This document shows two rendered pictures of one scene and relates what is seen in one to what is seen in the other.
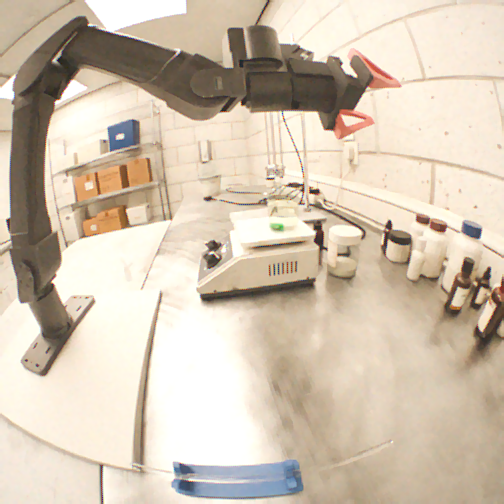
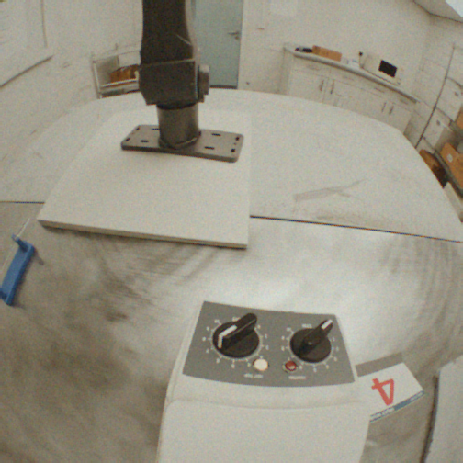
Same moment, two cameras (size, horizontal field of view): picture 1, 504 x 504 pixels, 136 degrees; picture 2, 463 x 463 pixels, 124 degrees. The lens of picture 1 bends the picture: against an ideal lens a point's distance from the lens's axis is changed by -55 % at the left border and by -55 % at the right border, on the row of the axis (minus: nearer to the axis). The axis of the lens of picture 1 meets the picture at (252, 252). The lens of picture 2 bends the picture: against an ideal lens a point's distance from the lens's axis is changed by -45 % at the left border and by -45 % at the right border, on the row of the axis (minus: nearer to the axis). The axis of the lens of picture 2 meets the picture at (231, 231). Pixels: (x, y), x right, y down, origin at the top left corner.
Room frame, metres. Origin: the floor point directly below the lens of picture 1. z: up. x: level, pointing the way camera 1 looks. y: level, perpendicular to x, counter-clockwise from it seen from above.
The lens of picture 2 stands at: (0.32, 0.04, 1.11)
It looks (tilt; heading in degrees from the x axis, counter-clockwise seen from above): 55 degrees down; 101
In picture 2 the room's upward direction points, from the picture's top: 5 degrees clockwise
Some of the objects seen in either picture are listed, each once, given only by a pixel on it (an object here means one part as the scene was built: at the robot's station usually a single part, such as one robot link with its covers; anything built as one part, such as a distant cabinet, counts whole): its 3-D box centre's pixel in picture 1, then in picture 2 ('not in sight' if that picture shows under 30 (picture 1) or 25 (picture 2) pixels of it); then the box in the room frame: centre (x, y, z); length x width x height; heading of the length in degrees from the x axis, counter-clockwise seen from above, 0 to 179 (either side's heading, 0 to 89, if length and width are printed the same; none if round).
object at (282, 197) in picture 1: (284, 207); not in sight; (0.35, -0.06, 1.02); 0.06 x 0.05 x 0.08; 64
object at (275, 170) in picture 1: (273, 139); not in sight; (0.74, -0.10, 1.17); 0.07 x 0.07 x 0.25
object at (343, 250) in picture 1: (343, 251); not in sight; (0.34, -0.17, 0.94); 0.06 x 0.06 x 0.08
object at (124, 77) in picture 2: not in sight; (136, 79); (-1.11, 1.92, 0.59); 0.65 x 0.48 x 0.93; 10
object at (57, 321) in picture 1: (48, 311); (178, 121); (0.18, 0.32, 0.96); 0.20 x 0.07 x 0.08; 3
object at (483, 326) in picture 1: (498, 303); not in sight; (0.09, -0.35, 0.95); 0.04 x 0.04 x 0.11
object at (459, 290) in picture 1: (461, 284); not in sight; (0.17, -0.32, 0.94); 0.04 x 0.04 x 0.09
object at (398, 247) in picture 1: (398, 246); not in sight; (0.37, -0.32, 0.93); 0.05 x 0.05 x 0.06
